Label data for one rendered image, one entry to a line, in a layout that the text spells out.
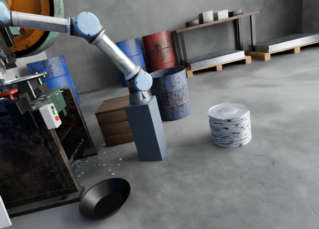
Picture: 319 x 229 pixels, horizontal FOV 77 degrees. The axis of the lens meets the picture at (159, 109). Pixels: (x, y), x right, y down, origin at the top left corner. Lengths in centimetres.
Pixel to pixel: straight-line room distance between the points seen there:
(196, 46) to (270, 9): 178
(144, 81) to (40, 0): 102
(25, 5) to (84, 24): 86
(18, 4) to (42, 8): 19
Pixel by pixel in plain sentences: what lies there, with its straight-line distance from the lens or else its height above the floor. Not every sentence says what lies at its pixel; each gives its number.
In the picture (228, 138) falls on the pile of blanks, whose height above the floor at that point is 8.
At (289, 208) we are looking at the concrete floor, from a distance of 118.
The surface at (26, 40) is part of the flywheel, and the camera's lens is 190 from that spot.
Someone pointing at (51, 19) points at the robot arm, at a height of 105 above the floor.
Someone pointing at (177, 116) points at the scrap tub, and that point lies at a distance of 206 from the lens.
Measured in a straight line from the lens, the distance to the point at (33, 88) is 154.
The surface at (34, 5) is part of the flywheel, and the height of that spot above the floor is 125.
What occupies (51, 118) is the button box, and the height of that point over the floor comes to 56.
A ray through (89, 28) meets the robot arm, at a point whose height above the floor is 96.
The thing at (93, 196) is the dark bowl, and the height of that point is 3.
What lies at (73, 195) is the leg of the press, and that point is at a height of 3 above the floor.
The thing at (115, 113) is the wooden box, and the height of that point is 31.
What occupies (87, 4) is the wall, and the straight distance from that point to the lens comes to 482.
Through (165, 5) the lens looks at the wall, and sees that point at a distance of 473.
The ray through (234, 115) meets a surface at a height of 23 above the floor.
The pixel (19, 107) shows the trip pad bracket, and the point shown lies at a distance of 122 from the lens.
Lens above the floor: 86
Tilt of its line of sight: 20 degrees down
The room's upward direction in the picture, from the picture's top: 13 degrees counter-clockwise
